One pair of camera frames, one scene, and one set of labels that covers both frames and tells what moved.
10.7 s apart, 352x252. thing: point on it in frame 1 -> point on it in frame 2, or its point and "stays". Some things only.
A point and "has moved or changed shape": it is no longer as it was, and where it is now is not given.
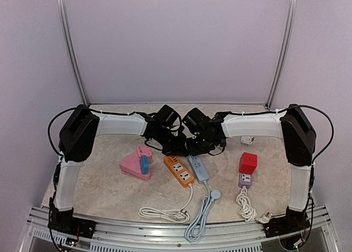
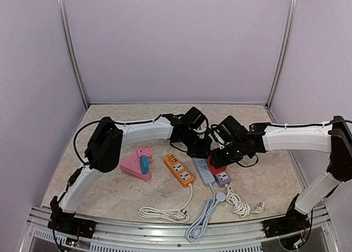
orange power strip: x=182 y=174 stays
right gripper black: x=198 y=146 -> x=218 y=158
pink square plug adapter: x=144 y=150 stays
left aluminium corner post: x=61 y=0 stays
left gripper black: x=180 y=149 -> x=203 y=152
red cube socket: x=248 y=163 -> x=215 y=170
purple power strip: x=245 y=180 -> x=223 y=179
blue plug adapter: x=144 y=164 stays
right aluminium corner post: x=284 y=55 stays
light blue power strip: x=201 y=173 has moved or changed shape
